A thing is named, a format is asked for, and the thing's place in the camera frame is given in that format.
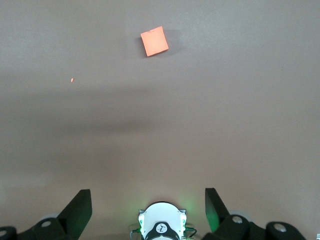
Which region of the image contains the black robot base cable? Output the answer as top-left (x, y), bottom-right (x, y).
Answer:
top-left (129, 223), bottom-right (143, 240)
top-left (183, 223), bottom-right (199, 240)

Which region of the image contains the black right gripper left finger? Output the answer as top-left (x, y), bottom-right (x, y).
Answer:
top-left (0, 189), bottom-right (93, 240)

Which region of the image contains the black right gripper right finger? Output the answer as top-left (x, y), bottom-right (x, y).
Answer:
top-left (201, 187), bottom-right (308, 240)

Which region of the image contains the orange foam block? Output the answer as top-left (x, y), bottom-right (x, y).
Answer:
top-left (140, 25), bottom-right (169, 58)

